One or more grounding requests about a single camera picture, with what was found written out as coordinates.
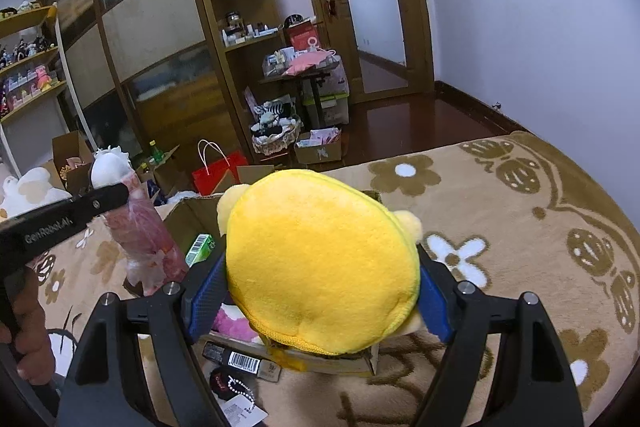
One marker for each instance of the tall brown cardboard box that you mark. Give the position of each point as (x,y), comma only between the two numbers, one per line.
(70,147)

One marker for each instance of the large white plush toy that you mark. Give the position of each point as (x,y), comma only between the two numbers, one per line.
(30,192)

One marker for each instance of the dark round pouch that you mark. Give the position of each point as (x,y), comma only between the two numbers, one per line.
(220,382)

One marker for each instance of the red paper bag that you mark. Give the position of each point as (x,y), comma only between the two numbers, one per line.
(215,177)

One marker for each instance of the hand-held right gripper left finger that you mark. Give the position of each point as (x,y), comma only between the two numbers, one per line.
(205,302)

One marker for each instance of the yellow wall shelf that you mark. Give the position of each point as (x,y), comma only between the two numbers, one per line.
(25,19)

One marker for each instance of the cluttered brown cardboard box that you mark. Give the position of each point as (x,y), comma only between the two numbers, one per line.
(170,167)

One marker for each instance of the green bottle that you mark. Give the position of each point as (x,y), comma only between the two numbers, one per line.
(157,153)

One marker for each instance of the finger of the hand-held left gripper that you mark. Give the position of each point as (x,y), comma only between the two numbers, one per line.
(102,201)

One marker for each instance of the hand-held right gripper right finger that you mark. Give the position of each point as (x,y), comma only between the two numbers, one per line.
(435,302)

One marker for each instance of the white paper tag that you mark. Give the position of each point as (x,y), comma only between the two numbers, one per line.
(245,412)

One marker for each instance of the flat cardboard piece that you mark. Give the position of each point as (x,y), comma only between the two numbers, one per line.
(255,174)

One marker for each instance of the person's left hand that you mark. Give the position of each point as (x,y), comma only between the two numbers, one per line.
(35,327)

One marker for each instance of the wicker basket with clothes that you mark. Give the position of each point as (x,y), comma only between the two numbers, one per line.
(275,142)

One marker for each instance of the wooden glass door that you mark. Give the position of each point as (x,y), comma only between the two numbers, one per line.
(370,7)

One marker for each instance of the pink shelf toy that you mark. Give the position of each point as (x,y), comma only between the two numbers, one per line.
(42,79)

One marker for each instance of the yellow plush toy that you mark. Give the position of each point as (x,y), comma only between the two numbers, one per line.
(320,257)

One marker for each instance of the small cardboard box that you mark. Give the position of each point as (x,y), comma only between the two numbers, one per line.
(320,153)

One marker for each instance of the pink plastic packet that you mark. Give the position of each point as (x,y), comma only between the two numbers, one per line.
(147,242)

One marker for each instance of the green tissue pack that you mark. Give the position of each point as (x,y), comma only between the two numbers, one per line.
(199,251)

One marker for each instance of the pink cloth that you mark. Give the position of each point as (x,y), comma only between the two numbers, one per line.
(305,64)

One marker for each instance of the wooden wardrobe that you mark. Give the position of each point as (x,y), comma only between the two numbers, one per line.
(150,22)

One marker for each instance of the clear storage bin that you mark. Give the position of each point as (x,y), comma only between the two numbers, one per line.
(332,107)

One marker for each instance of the pink plush bear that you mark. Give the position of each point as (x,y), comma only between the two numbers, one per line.
(232,324)

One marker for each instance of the small wooden table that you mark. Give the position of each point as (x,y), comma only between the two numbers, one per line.
(312,97)

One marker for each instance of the red box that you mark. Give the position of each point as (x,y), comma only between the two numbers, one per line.
(302,38)

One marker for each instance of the beige floral blanket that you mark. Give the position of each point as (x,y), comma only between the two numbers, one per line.
(500,232)

